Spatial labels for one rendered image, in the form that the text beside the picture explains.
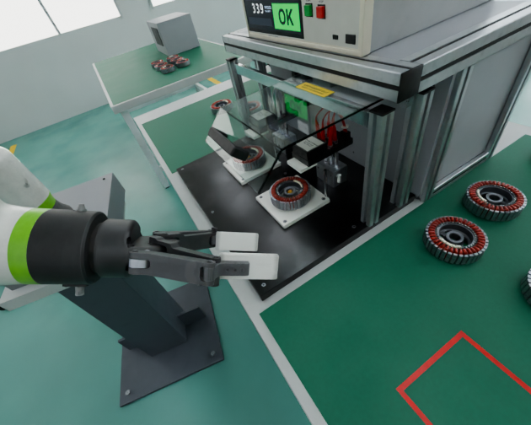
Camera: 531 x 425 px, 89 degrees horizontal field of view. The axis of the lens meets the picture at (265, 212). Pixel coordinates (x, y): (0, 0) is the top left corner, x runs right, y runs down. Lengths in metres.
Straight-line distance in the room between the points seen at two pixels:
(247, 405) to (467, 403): 0.93
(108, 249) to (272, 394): 1.08
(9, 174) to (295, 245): 0.71
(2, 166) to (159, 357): 1.03
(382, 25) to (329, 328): 0.56
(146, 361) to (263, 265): 1.29
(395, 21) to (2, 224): 0.65
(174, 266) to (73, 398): 1.47
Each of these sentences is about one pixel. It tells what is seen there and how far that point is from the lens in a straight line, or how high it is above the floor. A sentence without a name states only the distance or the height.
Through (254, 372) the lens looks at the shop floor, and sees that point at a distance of 1.36.
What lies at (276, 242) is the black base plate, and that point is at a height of 0.77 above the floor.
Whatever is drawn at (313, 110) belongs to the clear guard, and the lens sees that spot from 0.52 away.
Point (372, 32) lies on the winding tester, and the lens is 0.59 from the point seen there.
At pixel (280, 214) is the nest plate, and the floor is 0.78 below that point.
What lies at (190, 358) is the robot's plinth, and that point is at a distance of 1.46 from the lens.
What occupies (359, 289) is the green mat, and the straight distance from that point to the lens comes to 0.61.
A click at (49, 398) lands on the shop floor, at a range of 1.83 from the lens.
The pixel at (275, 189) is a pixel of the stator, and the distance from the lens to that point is 0.74.
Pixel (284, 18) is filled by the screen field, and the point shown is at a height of 1.16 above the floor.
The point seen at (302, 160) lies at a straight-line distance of 0.70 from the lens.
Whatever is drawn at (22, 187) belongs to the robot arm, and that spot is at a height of 0.98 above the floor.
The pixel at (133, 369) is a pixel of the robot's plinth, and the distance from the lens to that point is 1.59.
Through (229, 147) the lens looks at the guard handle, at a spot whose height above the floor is 1.06.
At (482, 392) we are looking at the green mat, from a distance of 0.59.
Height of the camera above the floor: 1.28
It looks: 43 degrees down
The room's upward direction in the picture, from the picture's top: 15 degrees counter-clockwise
